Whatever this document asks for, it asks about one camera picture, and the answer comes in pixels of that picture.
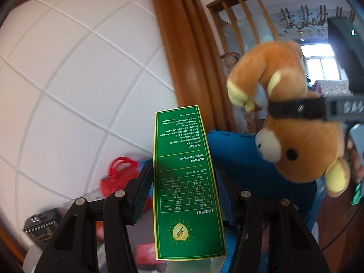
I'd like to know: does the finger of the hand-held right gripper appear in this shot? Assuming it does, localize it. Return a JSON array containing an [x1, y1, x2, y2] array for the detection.
[[269, 96, 326, 120]]

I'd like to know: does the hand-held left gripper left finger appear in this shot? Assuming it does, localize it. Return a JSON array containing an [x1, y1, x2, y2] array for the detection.
[[34, 163, 154, 273]]

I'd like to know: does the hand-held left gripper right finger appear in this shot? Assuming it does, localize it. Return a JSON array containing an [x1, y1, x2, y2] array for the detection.
[[215, 167, 331, 273]]

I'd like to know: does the brown teddy bear plush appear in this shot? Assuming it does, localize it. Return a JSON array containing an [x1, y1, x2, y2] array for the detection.
[[227, 40, 351, 197]]

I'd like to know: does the green box with gold border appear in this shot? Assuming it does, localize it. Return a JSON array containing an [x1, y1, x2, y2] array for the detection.
[[154, 106, 227, 260]]

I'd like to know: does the blue plastic bin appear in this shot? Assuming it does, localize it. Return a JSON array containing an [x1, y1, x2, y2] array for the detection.
[[207, 129, 320, 273]]

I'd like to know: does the person's right hand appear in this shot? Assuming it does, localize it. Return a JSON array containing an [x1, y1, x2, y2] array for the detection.
[[345, 136, 364, 183]]

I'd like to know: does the window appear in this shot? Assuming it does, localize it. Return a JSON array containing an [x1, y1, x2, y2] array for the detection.
[[301, 44, 343, 81]]

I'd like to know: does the red plastic basket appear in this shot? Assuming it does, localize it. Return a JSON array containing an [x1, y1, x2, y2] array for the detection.
[[100, 156, 140, 198]]

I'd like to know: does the chandelier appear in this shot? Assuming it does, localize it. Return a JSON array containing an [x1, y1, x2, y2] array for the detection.
[[272, 4, 356, 36]]

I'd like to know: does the pink packet with red print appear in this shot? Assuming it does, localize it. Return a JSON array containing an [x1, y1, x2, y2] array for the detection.
[[135, 242, 167, 265]]

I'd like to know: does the wooden slat partition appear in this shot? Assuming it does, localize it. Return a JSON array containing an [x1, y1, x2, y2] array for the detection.
[[206, 0, 278, 134]]

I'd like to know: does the black box with gold print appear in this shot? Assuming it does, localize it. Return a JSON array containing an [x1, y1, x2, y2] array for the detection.
[[23, 208, 59, 248]]

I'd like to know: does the wooden pillar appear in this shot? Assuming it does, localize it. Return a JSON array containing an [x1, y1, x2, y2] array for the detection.
[[148, 0, 229, 133]]

